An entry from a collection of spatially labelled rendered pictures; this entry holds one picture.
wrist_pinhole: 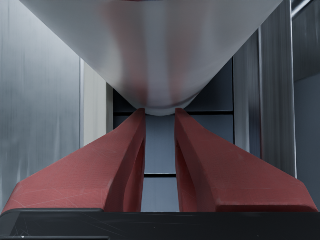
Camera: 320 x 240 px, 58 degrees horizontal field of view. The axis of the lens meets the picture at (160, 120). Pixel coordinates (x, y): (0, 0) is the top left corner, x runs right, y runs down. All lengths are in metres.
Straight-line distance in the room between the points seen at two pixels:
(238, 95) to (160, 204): 0.08
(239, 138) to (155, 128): 0.05
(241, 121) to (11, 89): 0.18
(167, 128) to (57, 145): 0.10
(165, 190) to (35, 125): 0.12
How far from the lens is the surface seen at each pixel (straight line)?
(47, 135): 0.25
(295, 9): 0.24
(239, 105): 0.19
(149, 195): 0.18
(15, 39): 0.27
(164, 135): 0.18
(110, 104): 0.16
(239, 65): 0.19
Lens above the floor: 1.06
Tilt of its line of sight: 87 degrees down
